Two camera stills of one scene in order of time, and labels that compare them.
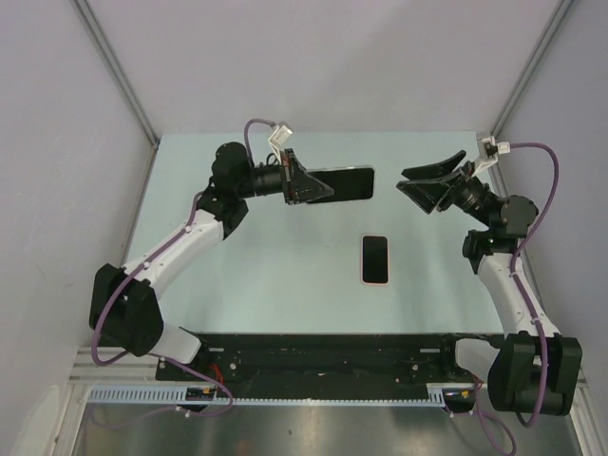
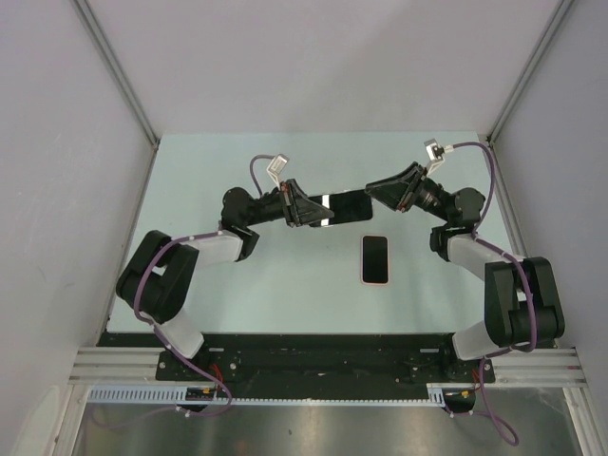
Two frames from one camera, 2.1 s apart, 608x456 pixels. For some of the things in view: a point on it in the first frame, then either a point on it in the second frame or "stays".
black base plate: [329, 358] stays
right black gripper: [443, 191] to [400, 191]
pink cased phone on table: [374, 259] stays
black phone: [348, 182] to [347, 206]
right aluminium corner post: [555, 20] stays
